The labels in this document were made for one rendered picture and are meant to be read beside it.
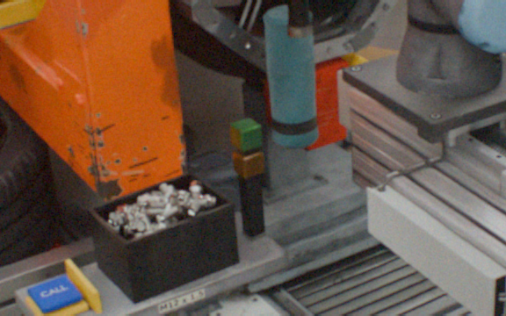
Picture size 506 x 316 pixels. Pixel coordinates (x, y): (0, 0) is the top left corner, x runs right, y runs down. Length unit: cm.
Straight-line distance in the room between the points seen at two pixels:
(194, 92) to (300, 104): 150
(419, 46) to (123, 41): 54
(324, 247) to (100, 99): 80
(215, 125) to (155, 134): 143
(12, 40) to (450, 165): 105
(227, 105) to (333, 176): 96
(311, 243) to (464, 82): 100
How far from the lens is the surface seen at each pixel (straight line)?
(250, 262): 191
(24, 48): 225
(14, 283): 208
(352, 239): 256
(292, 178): 256
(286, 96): 213
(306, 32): 197
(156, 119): 196
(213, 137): 333
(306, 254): 250
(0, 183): 216
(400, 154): 168
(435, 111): 154
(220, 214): 185
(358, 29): 234
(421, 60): 158
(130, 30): 189
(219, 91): 361
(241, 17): 230
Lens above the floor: 149
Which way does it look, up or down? 28 degrees down
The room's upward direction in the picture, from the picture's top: 5 degrees counter-clockwise
